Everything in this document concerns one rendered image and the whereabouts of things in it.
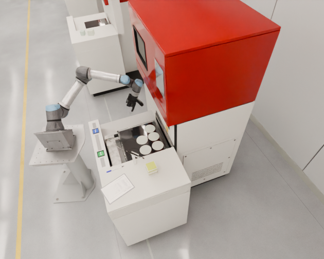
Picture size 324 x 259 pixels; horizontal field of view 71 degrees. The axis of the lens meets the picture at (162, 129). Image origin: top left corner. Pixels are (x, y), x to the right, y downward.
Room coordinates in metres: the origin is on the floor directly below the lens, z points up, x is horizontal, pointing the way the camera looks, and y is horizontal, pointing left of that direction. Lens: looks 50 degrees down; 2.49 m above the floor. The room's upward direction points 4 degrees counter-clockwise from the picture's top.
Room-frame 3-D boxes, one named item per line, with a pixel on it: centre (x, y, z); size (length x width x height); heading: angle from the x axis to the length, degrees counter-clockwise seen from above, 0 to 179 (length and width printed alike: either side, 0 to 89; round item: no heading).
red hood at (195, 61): (1.59, -0.27, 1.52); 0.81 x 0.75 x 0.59; 17
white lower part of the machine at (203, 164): (1.60, -0.30, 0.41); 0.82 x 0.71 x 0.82; 17
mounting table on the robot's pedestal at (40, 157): (1.33, 0.95, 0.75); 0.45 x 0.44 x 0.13; 90
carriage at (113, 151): (1.15, 0.43, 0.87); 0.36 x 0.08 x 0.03; 17
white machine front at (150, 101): (1.50, 0.02, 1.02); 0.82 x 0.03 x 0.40; 17
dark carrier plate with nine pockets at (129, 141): (1.25, 0.18, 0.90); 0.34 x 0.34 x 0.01; 17
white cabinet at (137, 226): (1.14, 0.26, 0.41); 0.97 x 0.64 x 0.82; 17
